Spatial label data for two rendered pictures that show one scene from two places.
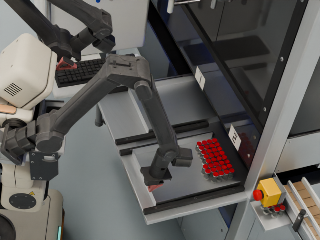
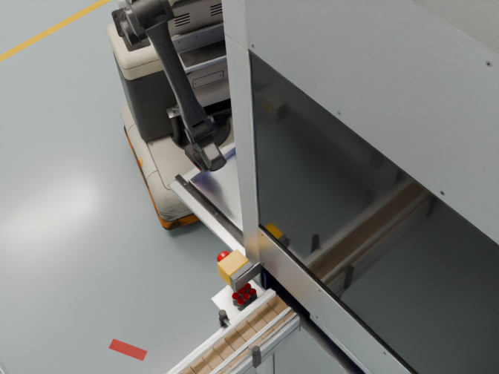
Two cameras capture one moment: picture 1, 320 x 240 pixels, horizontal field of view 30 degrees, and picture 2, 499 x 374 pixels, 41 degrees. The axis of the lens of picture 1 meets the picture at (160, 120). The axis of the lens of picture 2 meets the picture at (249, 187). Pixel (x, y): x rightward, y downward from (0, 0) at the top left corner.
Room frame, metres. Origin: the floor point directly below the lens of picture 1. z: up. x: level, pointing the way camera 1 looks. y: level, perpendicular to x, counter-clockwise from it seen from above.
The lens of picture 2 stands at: (1.23, -1.27, 2.61)
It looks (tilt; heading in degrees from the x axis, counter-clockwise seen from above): 55 degrees down; 79
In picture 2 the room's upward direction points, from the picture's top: 4 degrees counter-clockwise
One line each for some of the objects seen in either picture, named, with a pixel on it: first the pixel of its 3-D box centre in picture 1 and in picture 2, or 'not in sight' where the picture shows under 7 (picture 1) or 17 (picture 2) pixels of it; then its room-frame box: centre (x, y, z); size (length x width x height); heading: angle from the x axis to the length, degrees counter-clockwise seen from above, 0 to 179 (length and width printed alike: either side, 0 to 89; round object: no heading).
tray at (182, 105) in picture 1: (175, 103); not in sight; (1.81, -0.06, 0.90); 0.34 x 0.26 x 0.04; 117
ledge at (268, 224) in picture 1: (273, 213); (243, 302); (1.34, -0.47, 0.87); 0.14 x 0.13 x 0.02; 117
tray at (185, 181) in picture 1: (185, 168); (254, 191); (1.47, -0.12, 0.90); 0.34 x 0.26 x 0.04; 117
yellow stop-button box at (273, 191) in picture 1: (270, 192); (235, 269); (1.34, -0.43, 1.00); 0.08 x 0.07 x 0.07; 117
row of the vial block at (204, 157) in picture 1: (206, 162); not in sight; (1.51, -0.20, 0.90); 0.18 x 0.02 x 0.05; 27
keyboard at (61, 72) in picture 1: (97, 69); not in sight; (2.03, 0.32, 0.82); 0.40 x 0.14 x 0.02; 117
